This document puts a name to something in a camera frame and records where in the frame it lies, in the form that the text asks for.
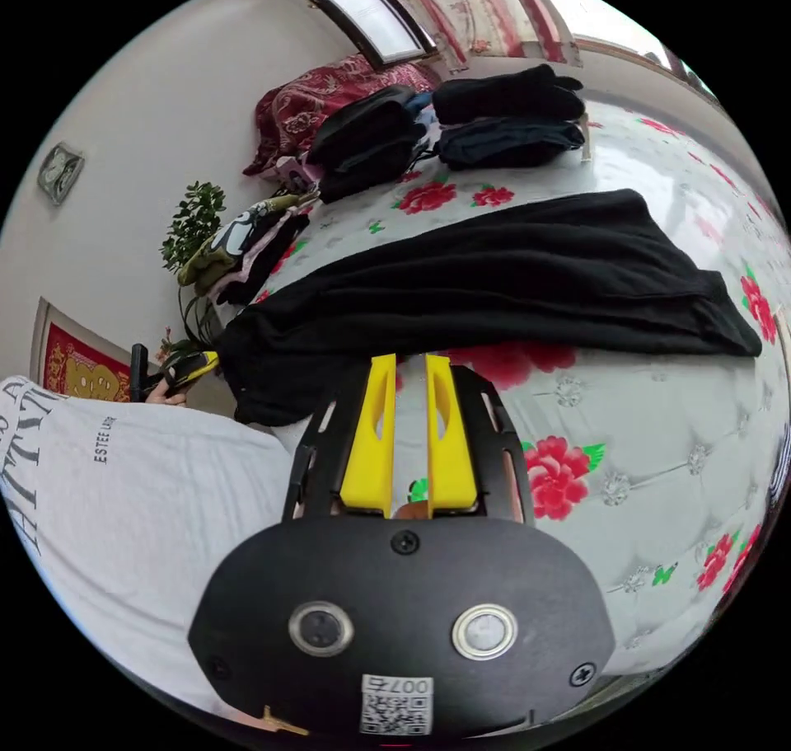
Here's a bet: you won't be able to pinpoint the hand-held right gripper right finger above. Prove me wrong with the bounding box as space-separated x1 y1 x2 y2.
425 354 479 518

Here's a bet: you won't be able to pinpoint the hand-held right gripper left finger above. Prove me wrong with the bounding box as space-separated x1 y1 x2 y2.
340 353 397 518

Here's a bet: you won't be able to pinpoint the black pants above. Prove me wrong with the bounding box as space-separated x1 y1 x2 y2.
216 189 763 428

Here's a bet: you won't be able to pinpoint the person's left hand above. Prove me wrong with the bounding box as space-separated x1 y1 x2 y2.
147 374 189 407

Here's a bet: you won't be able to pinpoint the pile of colourful clothes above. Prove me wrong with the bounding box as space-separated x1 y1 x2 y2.
177 193 321 307

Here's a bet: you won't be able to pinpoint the green potted plant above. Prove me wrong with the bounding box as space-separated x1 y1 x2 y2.
155 181 228 368

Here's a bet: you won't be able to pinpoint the person's body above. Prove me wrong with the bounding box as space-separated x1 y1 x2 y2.
0 375 297 712

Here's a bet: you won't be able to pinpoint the bed with floral sheet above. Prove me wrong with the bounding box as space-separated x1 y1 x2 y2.
237 100 791 678

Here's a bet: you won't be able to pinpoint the pile of black clothes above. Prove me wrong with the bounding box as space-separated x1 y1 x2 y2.
305 85 433 204

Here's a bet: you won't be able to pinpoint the red patterned rolled blanket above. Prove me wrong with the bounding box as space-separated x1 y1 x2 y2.
241 53 441 177

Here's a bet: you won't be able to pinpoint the pile of folded dark clothes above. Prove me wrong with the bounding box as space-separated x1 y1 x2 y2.
431 63 587 172

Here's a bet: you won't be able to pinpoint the window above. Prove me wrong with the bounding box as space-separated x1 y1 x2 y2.
262 0 441 72

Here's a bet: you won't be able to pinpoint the red patterned curtain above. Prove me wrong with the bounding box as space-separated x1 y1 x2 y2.
377 0 583 73

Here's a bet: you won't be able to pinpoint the red framed wall picture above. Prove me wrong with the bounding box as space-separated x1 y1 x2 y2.
29 296 144 405

